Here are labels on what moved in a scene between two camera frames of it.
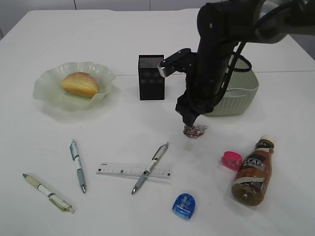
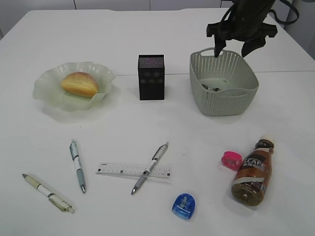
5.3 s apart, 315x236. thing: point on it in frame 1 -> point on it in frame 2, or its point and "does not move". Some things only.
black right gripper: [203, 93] -> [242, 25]
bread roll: [80, 83] does not move
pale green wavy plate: [47, 86] does not move
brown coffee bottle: [250, 181] does not move
